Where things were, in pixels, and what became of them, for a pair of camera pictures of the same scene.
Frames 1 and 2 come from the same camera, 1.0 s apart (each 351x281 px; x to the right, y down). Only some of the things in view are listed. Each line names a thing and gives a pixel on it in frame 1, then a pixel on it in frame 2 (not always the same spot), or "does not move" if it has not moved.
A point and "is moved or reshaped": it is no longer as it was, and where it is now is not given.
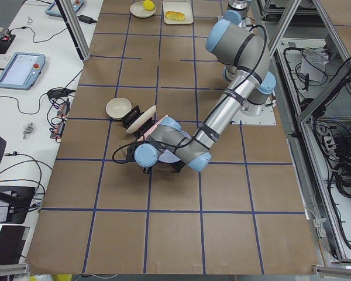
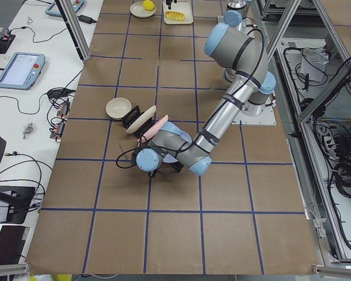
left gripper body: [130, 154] to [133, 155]
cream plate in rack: [146, 115] does not move
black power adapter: [86, 19] does not move
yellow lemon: [148, 5] does not move
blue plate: [168, 157] is moved or reshaped
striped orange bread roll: [174, 15] does not move
